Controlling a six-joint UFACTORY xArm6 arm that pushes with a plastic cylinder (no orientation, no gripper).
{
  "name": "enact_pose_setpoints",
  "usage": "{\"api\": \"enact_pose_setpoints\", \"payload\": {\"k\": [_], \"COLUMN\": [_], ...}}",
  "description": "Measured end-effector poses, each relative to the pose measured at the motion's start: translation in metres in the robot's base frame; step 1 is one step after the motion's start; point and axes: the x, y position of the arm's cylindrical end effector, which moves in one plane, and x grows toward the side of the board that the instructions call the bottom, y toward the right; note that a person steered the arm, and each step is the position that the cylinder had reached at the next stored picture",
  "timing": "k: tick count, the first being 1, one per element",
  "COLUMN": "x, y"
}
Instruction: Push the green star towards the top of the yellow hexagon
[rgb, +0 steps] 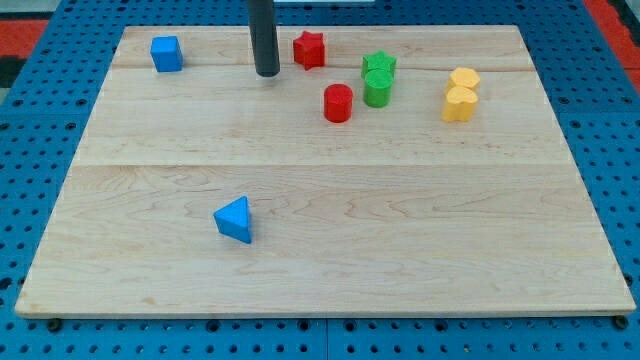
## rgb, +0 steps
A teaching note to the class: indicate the red star block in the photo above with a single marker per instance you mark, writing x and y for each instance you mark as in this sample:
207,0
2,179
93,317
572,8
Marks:
309,50

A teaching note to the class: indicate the green star block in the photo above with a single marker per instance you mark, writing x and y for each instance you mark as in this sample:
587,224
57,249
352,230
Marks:
379,60

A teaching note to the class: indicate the blue cube block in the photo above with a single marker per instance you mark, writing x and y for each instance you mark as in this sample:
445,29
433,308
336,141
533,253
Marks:
166,54

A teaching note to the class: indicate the blue triangle block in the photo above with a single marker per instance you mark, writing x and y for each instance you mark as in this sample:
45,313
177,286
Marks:
234,220

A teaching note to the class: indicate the light wooden board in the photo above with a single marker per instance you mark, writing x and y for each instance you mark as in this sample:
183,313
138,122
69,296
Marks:
394,213

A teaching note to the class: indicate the yellow hexagon block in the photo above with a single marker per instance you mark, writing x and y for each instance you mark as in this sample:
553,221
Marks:
463,77

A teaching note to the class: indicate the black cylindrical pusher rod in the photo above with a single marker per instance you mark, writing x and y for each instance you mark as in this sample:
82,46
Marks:
264,40

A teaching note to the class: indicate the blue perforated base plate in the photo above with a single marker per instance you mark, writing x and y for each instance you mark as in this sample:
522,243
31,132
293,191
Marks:
49,103

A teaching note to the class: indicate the green cylinder block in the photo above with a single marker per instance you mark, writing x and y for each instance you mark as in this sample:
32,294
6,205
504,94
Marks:
378,87

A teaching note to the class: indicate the red cylinder block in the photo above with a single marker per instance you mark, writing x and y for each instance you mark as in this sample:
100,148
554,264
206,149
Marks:
338,101

